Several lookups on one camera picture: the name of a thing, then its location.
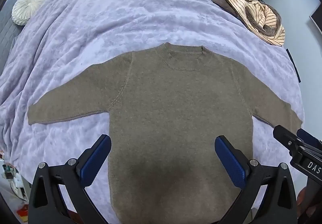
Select brown striped fleece blanket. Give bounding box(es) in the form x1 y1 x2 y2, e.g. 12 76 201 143
172 0 285 46

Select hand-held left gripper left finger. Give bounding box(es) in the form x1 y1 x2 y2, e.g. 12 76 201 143
28 134 112 224

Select grey quilted headboard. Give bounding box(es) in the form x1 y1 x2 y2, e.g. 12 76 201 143
0 0 59 66

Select olive knit sweater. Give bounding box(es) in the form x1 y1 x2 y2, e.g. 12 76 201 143
27 42 302 224

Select lavender plush blanket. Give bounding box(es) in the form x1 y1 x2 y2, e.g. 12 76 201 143
0 0 303 224

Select round white pleated cushion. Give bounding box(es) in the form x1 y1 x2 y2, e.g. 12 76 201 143
11 0 46 26

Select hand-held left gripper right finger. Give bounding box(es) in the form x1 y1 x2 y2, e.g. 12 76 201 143
214 135 299 224

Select dark flat panel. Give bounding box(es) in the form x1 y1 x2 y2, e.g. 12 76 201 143
309 0 322 36

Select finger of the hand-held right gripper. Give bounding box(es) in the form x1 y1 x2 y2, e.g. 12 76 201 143
273 125 303 161
296 128 322 151

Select cluttered small items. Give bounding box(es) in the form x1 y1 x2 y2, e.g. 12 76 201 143
0 147 29 218

